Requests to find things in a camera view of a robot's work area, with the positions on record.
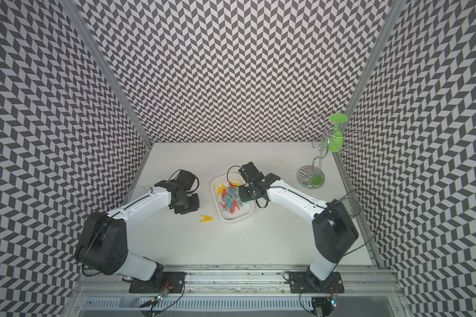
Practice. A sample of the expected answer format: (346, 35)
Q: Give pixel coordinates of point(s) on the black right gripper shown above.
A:
(244, 197)

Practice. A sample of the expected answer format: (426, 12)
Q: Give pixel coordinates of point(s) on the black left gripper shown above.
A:
(194, 207)

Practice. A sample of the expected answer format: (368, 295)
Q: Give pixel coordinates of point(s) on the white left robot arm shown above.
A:
(103, 243)

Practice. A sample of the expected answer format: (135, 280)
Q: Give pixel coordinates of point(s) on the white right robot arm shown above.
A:
(333, 230)

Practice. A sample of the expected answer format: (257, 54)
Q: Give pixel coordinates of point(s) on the white plastic storage box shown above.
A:
(230, 206)

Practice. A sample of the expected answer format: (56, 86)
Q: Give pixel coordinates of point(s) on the clear drinking glass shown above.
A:
(137, 193)

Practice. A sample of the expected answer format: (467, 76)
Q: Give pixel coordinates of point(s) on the chrome green jewelry stand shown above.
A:
(330, 140)

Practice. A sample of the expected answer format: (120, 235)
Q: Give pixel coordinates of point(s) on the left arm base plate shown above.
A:
(174, 281)

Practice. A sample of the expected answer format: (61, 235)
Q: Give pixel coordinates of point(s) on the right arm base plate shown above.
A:
(304, 282)

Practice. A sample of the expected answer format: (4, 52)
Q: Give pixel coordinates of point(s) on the aluminium front rail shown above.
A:
(263, 280)

